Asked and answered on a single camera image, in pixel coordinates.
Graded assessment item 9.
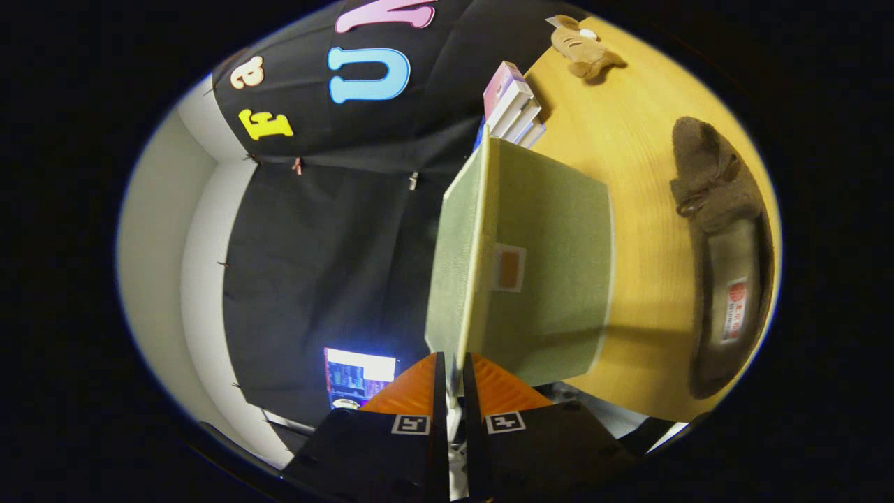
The green fabric storage box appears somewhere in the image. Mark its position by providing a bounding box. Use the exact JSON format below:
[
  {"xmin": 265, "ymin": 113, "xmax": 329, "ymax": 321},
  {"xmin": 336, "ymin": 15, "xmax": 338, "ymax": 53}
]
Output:
[{"xmin": 424, "ymin": 136, "xmax": 615, "ymax": 388}]

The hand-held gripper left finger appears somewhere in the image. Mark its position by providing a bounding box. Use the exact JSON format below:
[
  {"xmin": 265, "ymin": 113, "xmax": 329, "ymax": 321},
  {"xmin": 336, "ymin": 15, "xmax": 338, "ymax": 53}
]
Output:
[{"xmin": 281, "ymin": 352, "xmax": 450, "ymax": 502}]

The pink cover book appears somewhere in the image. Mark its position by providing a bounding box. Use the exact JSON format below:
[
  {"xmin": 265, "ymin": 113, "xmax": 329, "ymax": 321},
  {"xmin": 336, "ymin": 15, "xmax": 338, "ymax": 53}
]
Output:
[{"xmin": 483, "ymin": 61, "xmax": 534, "ymax": 128}]

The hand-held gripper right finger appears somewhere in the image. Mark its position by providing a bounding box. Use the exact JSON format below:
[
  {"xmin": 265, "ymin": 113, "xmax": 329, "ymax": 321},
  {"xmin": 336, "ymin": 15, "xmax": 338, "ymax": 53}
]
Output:
[{"xmin": 461, "ymin": 352, "xmax": 638, "ymax": 502}]

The lit computer screen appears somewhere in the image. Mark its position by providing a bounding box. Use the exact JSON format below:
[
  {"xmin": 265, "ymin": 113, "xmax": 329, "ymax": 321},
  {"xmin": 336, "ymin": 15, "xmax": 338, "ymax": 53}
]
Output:
[{"xmin": 324, "ymin": 347, "xmax": 399, "ymax": 411}]

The brown plush toy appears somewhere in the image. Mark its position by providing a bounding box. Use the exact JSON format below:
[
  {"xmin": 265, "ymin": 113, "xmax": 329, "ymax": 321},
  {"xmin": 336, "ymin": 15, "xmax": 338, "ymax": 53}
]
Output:
[{"xmin": 546, "ymin": 15, "xmax": 628, "ymax": 80}]

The brown fuzzy shoe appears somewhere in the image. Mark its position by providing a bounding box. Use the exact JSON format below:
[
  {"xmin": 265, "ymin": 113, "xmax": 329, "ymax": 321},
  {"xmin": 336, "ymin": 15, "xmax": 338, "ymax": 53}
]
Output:
[{"xmin": 670, "ymin": 117, "xmax": 776, "ymax": 400}]

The black backdrop cloth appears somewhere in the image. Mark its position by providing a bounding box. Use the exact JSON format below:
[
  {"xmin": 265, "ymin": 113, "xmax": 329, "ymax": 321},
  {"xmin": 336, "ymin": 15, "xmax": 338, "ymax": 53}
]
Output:
[{"xmin": 212, "ymin": 0, "xmax": 594, "ymax": 434}]

